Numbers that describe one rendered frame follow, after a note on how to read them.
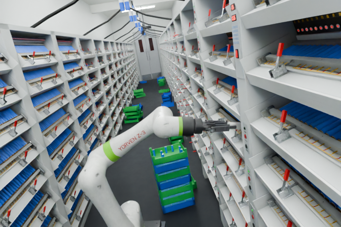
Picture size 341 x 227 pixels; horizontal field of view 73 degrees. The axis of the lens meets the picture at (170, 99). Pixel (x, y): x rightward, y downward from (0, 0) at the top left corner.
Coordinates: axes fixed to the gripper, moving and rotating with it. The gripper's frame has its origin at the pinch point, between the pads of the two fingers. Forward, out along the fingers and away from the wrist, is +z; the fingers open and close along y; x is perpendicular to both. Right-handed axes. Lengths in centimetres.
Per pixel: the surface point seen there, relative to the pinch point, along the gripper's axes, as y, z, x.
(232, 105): 1.4, -2.7, 10.7
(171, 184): -76, -24, -80
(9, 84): -44, -128, 13
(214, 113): -44.4, 1.7, -6.9
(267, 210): 27.5, 5.5, -25.7
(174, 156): -76, -22, -54
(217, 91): -25.7, -2.4, 12.1
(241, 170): 0.8, 5.0, -23.7
